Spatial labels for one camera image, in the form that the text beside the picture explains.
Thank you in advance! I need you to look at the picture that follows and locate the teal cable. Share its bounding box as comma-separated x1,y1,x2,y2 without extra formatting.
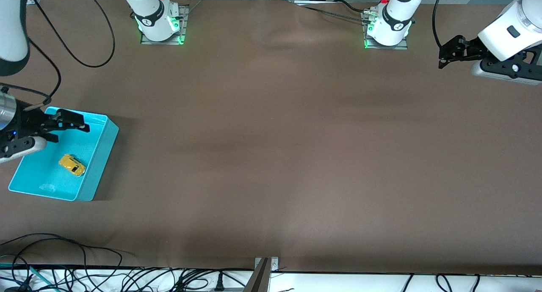
0,262,60,292

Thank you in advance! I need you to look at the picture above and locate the grey left arm base plate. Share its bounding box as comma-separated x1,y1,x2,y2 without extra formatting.
363,11,409,50

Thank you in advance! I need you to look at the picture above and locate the teal plastic storage bin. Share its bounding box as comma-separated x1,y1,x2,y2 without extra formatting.
8,107,119,201

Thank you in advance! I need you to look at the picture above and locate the black cable tangle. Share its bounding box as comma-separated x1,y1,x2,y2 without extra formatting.
0,252,254,292

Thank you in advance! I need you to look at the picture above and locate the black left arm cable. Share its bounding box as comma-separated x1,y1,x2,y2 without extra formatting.
431,0,448,48

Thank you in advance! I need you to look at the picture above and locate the grey thin cable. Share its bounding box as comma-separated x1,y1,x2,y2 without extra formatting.
296,3,373,24

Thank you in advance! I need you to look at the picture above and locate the yellow beetle toy car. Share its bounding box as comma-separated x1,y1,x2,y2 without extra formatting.
58,154,86,177

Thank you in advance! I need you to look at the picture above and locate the black base cable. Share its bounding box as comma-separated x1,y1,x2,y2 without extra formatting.
334,0,373,14

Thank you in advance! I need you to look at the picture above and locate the brown table cover sheet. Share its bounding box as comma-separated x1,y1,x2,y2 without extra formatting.
0,0,542,275

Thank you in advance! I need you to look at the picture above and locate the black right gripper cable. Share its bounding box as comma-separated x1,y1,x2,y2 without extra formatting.
0,34,62,111

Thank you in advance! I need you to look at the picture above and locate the grey metal camera mount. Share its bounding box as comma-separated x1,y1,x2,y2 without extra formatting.
243,257,280,292

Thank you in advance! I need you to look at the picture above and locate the black right arm loop cable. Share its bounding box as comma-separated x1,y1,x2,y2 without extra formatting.
25,0,116,68

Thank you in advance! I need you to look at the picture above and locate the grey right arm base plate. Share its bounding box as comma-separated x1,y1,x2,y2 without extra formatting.
141,4,188,45

